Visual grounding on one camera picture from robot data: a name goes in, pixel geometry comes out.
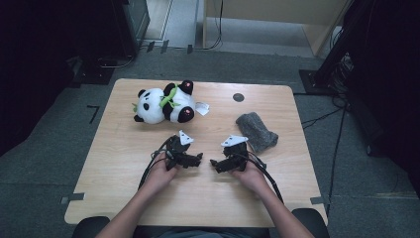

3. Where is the black slanted stand pole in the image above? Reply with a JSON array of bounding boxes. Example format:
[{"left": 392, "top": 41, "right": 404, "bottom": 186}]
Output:
[{"left": 315, "top": 0, "right": 358, "bottom": 87}]

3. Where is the black chair armrest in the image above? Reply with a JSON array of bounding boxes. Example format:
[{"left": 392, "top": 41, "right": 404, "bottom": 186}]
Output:
[
  {"left": 291, "top": 207, "right": 331, "bottom": 238},
  {"left": 71, "top": 215, "right": 112, "bottom": 238}
]

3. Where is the black cabinet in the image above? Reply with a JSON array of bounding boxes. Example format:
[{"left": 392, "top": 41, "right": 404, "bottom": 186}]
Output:
[{"left": 110, "top": 0, "right": 152, "bottom": 60}]

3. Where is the person's left hand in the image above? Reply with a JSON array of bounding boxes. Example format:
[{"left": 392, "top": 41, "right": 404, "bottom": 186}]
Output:
[{"left": 144, "top": 152, "right": 180, "bottom": 195}]

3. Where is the grey knitted cloth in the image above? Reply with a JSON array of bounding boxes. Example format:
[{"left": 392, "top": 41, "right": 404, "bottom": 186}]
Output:
[{"left": 235, "top": 111, "right": 279, "bottom": 155}]

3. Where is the grey tape strip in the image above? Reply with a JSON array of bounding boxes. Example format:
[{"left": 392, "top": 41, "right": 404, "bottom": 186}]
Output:
[
  {"left": 59, "top": 192, "right": 86, "bottom": 205},
  {"left": 309, "top": 195, "right": 329, "bottom": 206}
]

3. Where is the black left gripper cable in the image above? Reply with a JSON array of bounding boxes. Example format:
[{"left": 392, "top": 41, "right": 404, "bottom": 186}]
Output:
[{"left": 137, "top": 135, "right": 175, "bottom": 191}]

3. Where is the black square stand base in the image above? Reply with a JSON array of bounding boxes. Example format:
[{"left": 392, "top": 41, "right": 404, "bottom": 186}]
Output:
[{"left": 298, "top": 68, "right": 335, "bottom": 97}]

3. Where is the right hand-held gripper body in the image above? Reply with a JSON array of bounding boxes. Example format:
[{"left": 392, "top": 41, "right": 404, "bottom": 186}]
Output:
[{"left": 220, "top": 134, "right": 251, "bottom": 174}]

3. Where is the short black floor cable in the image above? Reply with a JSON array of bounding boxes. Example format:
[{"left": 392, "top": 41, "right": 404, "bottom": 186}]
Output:
[{"left": 300, "top": 107, "right": 346, "bottom": 131}]

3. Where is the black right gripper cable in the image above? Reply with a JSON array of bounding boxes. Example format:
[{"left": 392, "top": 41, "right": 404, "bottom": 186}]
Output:
[{"left": 246, "top": 151, "right": 285, "bottom": 204}]

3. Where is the dark curtain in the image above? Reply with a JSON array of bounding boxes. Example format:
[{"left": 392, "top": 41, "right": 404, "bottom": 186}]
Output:
[
  {"left": 343, "top": 0, "right": 420, "bottom": 199},
  {"left": 0, "top": 0, "right": 115, "bottom": 158}
]

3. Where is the tangle of black cables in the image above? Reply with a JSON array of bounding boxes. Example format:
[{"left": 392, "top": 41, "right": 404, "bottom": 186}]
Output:
[{"left": 328, "top": 51, "right": 356, "bottom": 108}]

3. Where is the black angled floor tape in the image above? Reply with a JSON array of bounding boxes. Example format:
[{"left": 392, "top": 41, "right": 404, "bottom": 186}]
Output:
[{"left": 86, "top": 104, "right": 101, "bottom": 125}]

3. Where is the light wooden cabinet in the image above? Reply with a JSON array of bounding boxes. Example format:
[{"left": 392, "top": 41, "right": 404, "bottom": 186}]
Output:
[{"left": 201, "top": 0, "right": 352, "bottom": 58}]

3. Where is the panda plush toy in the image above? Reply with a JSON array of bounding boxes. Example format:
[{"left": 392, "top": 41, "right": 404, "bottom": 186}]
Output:
[{"left": 132, "top": 79, "right": 211, "bottom": 126}]

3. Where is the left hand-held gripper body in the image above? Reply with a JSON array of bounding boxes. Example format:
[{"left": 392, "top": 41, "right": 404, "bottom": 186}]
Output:
[{"left": 163, "top": 129, "right": 198, "bottom": 172}]

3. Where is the long black floor cable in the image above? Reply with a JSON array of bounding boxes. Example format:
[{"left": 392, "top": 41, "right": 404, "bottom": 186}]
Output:
[{"left": 325, "top": 104, "right": 349, "bottom": 217}]

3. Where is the black hanging cable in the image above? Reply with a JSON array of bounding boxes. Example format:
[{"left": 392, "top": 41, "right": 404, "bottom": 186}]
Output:
[{"left": 200, "top": 0, "right": 224, "bottom": 52}]

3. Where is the person's dark clothing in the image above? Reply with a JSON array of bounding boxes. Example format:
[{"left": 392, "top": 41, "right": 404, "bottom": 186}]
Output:
[{"left": 132, "top": 225, "right": 272, "bottom": 238}]

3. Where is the black flat stand base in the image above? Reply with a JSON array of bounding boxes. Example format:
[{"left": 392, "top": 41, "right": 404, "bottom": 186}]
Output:
[{"left": 67, "top": 55, "right": 116, "bottom": 88}]

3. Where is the person's right hand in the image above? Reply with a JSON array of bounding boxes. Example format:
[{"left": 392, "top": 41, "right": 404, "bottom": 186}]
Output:
[{"left": 229, "top": 158, "right": 265, "bottom": 196}]

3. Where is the black looped floor cable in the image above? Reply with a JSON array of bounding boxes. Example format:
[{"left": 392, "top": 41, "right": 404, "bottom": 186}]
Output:
[{"left": 96, "top": 53, "right": 136, "bottom": 69}]

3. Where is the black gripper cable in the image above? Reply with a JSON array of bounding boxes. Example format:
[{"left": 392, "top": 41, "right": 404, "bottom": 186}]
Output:
[
  {"left": 246, "top": 151, "right": 285, "bottom": 204},
  {"left": 137, "top": 135, "right": 175, "bottom": 191}
]

